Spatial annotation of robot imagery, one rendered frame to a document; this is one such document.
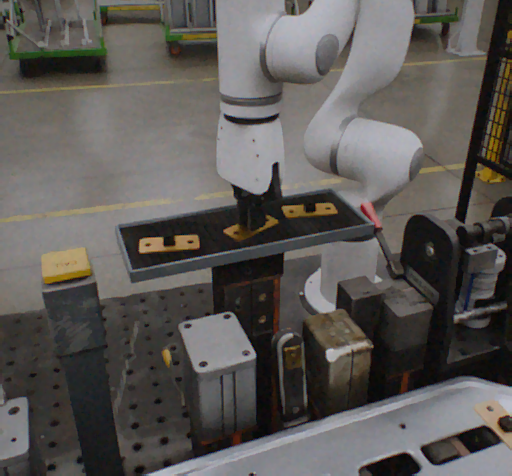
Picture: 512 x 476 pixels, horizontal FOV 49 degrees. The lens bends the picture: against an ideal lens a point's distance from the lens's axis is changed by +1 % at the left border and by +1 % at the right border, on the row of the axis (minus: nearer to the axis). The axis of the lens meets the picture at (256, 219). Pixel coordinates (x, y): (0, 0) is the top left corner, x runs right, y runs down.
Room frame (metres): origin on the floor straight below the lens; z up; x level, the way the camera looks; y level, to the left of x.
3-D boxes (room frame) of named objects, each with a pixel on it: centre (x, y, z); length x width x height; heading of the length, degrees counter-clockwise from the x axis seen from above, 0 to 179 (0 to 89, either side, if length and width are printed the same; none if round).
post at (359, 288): (0.67, -0.15, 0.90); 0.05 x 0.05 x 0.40; 21
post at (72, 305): (0.64, 0.26, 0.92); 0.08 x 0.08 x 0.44; 21
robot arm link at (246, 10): (0.73, 0.00, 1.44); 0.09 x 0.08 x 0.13; 53
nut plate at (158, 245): (0.68, 0.12, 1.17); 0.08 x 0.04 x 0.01; 98
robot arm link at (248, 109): (0.73, 0.01, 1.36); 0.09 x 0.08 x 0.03; 42
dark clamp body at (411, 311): (0.67, -0.22, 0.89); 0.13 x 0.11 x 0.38; 21
